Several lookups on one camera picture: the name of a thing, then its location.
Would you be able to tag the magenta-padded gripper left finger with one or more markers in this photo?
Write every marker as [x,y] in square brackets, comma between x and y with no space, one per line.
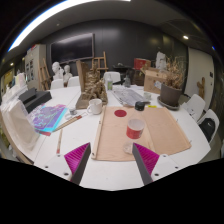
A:
[77,157]

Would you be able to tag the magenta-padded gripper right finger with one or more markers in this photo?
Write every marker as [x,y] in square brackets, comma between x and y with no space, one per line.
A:
[146,157]

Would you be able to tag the clear plastic bottle red label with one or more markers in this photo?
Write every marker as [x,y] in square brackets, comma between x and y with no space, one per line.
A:
[135,128]

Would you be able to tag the thin wooden stick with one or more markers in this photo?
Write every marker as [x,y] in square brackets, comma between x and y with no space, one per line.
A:
[59,141]

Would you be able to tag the small white-lidded jar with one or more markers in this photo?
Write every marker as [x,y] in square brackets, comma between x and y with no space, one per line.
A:
[72,111]

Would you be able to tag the small yellow marker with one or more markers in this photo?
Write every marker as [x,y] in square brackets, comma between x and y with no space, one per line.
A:
[152,106]

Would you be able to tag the flat round red coaster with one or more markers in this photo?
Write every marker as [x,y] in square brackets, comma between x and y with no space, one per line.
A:
[120,113]

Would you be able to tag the white ceramic mug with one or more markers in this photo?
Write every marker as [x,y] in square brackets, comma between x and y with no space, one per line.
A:
[95,106]

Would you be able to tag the small glass cup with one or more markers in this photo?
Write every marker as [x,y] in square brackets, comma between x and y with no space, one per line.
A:
[147,96]

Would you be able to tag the grey newspaper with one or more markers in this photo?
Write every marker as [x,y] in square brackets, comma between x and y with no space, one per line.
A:
[128,96]

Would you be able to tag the white canvas stack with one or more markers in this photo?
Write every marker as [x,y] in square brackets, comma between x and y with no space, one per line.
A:
[18,126]

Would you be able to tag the dried plant in grey pot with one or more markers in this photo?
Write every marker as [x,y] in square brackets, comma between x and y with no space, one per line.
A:
[170,95]

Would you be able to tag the white chair with black bag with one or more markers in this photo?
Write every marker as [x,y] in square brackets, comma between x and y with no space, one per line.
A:
[208,125]

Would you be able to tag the golden brown figure sculpture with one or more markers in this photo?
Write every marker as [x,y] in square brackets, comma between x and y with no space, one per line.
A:
[93,88]

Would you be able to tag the black flat box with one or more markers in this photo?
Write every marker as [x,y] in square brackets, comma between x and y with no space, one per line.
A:
[35,100]

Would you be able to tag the brown cardboard box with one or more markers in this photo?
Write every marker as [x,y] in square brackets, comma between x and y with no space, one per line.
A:
[151,81]

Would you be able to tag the green-labelled clear bottle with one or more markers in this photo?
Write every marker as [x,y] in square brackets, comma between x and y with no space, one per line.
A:
[109,84]

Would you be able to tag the white plaster bust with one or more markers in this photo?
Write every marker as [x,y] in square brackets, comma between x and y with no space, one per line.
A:
[67,74]
[57,70]

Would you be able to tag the wooden mannequin figure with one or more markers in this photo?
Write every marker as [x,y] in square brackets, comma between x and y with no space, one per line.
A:
[201,88]

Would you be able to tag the wooden easel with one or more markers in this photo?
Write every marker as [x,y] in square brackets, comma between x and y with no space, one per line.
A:
[99,61]
[44,75]

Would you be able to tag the red box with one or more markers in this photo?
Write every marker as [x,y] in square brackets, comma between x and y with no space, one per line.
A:
[141,63]

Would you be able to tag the white plaster statue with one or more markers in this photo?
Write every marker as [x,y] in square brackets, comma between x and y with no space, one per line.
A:
[160,60]

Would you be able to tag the white cabinet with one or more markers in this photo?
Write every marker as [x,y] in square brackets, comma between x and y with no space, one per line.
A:
[35,65]

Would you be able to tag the long ceiling light strip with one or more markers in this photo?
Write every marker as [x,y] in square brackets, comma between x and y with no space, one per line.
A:
[56,8]

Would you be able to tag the black wall screen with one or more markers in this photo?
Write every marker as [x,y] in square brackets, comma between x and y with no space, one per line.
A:
[71,48]

